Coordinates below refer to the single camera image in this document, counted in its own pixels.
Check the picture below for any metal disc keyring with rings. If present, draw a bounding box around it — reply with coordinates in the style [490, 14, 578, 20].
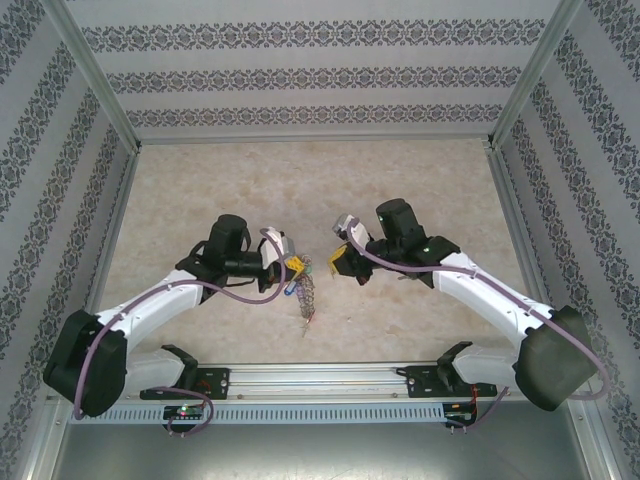
[293, 269, 320, 337]

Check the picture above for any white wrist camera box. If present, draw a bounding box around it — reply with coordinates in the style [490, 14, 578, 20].
[332, 213, 371, 241]
[257, 225, 297, 266]

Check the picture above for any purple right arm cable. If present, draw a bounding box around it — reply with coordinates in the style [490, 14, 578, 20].
[347, 217, 612, 435]

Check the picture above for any slotted grey cable duct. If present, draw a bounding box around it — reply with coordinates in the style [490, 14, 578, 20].
[67, 402, 479, 426]

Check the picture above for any aluminium side rail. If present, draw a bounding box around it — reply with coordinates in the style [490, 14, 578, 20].
[74, 147, 144, 321]
[485, 144, 571, 321]

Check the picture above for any aluminium frame post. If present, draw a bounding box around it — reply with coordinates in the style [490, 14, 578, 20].
[42, 0, 144, 151]
[485, 0, 585, 151]

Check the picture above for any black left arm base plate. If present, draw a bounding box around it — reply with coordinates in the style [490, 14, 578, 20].
[139, 367, 231, 401]

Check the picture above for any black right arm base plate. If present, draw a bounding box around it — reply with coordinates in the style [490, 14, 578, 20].
[405, 364, 499, 400]

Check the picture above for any aluminium back rail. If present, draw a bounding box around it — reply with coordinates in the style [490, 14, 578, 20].
[134, 133, 496, 147]

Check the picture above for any circuit board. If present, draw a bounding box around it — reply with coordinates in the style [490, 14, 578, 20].
[444, 402, 479, 424]
[163, 405, 205, 420]

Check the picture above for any grey metal sheet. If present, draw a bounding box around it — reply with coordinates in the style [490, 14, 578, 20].
[29, 399, 619, 480]

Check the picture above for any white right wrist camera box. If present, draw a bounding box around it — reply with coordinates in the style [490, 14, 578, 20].
[332, 213, 371, 241]

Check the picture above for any right circuit board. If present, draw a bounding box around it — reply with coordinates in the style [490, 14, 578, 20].
[444, 402, 479, 424]

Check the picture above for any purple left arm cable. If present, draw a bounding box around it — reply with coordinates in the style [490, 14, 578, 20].
[72, 227, 287, 439]

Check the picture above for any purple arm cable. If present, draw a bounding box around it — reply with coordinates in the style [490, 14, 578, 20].
[347, 217, 612, 435]
[72, 227, 287, 439]

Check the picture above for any left circuit board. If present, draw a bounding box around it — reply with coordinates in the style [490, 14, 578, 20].
[163, 405, 205, 420]

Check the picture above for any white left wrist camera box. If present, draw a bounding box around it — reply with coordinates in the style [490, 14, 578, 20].
[257, 225, 297, 266]

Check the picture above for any aluminium mounting rail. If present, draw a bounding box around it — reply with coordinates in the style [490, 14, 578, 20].
[47, 362, 587, 404]

